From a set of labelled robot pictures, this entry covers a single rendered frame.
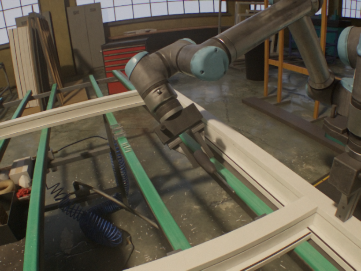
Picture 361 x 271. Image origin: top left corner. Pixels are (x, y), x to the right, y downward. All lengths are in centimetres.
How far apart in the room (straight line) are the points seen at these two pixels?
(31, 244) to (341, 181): 67
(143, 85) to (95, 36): 682
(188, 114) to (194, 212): 125
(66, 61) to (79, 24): 108
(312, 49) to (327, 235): 88
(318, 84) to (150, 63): 93
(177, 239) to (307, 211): 28
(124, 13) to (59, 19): 197
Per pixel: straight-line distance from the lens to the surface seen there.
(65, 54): 758
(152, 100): 70
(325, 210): 57
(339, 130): 47
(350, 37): 59
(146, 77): 71
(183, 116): 70
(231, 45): 69
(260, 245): 51
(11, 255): 112
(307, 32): 120
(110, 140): 165
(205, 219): 183
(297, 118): 328
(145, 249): 169
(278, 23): 82
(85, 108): 132
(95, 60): 755
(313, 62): 130
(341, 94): 139
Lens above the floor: 130
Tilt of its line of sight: 27 degrees down
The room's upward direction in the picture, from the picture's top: 5 degrees counter-clockwise
